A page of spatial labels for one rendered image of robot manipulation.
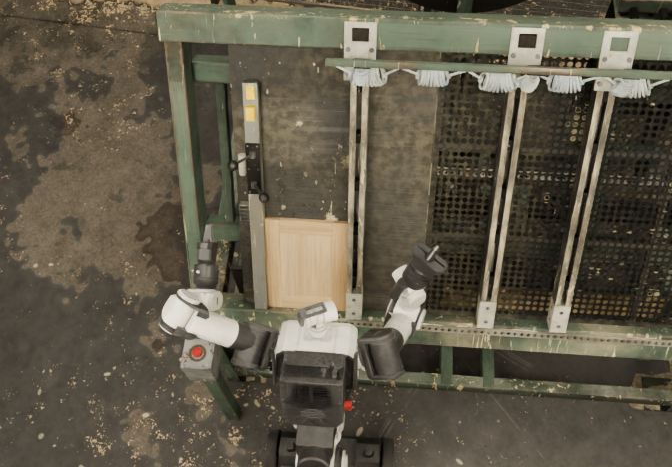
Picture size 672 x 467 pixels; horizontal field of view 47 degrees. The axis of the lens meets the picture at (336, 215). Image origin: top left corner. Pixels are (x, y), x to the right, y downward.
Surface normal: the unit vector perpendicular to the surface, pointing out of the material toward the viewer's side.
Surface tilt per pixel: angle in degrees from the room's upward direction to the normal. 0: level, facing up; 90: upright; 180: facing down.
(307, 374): 23
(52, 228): 0
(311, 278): 60
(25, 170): 0
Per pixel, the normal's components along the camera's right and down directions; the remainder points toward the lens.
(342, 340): 0.00, -0.78
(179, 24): -0.09, 0.51
